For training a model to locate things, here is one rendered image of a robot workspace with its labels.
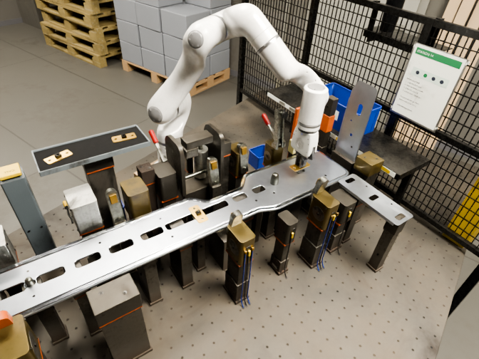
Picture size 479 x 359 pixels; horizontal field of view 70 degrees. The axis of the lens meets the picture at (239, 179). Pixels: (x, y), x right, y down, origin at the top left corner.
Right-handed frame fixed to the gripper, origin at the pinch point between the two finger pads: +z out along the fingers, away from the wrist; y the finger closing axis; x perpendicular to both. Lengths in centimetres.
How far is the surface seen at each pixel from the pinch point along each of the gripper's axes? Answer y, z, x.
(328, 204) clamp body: 22.9, 1.6, -7.2
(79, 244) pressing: -7, 6, -85
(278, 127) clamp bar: -14.4, -8.6, -1.5
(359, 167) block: 11.9, 4.3, 23.3
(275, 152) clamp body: -13.1, 3.2, -2.1
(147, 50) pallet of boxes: -330, 68, 63
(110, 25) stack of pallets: -406, 57, 45
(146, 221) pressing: -6, 6, -63
